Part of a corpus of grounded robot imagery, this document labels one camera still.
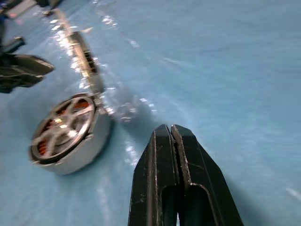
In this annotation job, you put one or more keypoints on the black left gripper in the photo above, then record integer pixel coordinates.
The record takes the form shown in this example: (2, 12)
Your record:
(13, 44)

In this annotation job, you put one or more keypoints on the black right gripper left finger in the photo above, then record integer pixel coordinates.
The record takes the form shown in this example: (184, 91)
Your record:
(155, 179)

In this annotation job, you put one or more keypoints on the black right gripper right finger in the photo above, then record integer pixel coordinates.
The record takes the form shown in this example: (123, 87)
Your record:
(202, 174)

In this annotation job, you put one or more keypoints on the spoked silver black rotor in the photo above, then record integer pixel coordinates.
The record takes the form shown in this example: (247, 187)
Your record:
(68, 134)

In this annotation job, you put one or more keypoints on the motor stator housing copper windings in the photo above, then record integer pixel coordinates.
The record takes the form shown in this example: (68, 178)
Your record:
(77, 162)

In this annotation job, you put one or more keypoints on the motor cover with circuit board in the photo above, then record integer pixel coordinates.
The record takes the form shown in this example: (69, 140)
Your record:
(91, 70)

